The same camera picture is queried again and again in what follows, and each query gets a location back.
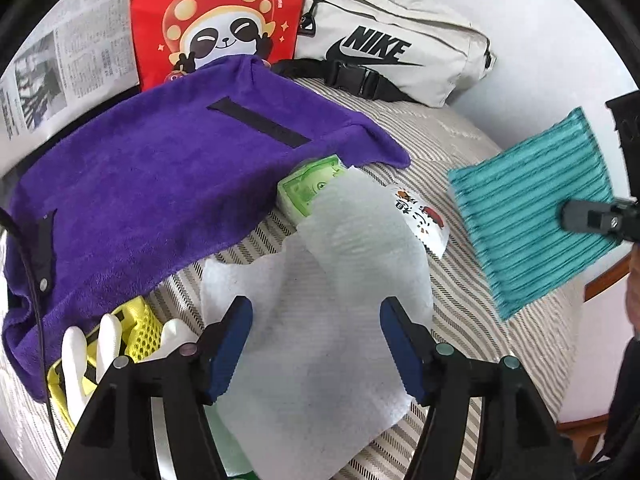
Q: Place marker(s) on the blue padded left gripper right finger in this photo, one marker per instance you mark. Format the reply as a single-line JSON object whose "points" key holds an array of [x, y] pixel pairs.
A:
{"points": [[416, 354]]}

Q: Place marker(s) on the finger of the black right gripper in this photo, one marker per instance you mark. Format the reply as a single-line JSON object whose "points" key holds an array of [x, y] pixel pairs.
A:
{"points": [[583, 216]]}

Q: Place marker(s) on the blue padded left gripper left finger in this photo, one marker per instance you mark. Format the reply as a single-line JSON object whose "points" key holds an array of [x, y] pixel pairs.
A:
{"points": [[213, 358]]}

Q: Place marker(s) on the teal ribbed cloth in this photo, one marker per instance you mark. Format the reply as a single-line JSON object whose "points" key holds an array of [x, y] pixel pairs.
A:
{"points": [[511, 209]]}

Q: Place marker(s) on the white tissue sheet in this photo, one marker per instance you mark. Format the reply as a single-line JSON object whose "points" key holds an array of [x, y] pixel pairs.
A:
{"points": [[316, 382]]}

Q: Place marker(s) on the yellow and white glove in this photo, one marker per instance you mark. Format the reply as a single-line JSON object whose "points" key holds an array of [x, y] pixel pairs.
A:
{"points": [[131, 330]]}

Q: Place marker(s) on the small white printed packet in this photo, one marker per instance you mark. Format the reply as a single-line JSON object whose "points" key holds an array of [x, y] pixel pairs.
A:
{"points": [[423, 219]]}

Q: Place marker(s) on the green tissue pack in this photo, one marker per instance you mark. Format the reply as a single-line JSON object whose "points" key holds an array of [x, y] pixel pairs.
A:
{"points": [[296, 192]]}

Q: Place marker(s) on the white Nike waist bag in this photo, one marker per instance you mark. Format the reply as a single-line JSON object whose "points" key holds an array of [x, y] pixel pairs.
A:
{"points": [[389, 50]]}

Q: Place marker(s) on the folded newspaper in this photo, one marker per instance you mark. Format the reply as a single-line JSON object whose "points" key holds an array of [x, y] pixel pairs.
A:
{"points": [[79, 55]]}

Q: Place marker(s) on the red panda paper bag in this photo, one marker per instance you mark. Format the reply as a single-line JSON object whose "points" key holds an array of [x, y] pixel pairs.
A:
{"points": [[173, 38]]}

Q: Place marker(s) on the purple towel with black straps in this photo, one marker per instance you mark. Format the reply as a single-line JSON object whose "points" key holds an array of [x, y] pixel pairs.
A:
{"points": [[165, 178]]}

